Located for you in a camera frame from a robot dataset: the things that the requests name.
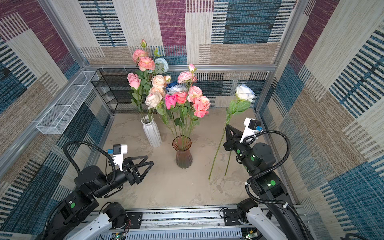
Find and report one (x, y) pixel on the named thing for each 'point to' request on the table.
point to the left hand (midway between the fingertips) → (149, 159)
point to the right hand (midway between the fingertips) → (224, 129)
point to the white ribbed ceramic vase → (151, 130)
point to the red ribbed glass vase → (182, 144)
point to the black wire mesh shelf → (113, 84)
